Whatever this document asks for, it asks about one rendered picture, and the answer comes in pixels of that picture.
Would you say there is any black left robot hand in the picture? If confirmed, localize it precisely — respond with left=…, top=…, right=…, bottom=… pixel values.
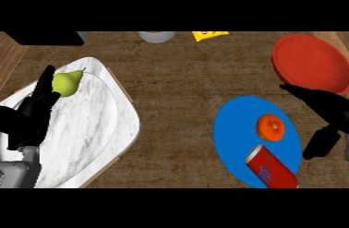
left=0, top=65, right=62, bottom=151

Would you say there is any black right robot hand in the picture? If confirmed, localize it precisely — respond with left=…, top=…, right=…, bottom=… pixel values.
left=278, top=83, right=349, bottom=162

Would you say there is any white marble plate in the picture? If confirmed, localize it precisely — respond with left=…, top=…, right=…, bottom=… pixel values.
left=31, top=72, right=120, bottom=189

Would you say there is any orange squash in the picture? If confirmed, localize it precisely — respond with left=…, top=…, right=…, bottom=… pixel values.
left=254, top=114, right=287, bottom=143

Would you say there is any red bowl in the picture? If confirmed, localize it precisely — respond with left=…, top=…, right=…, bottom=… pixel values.
left=271, top=33, right=349, bottom=96

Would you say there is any blue plate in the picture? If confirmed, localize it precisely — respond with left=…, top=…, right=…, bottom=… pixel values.
left=211, top=95, right=303, bottom=189

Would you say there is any green pear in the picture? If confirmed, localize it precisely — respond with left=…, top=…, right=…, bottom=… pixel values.
left=50, top=67, right=87, bottom=98

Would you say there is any white marble cutting board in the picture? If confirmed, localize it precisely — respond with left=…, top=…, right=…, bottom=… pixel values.
left=0, top=56, right=142, bottom=189

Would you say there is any red can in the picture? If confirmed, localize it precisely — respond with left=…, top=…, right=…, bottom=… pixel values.
left=244, top=143, right=300, bottom=189

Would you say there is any black appliance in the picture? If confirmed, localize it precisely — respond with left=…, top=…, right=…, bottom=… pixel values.
left=3, top=30, right=87, bottom=47

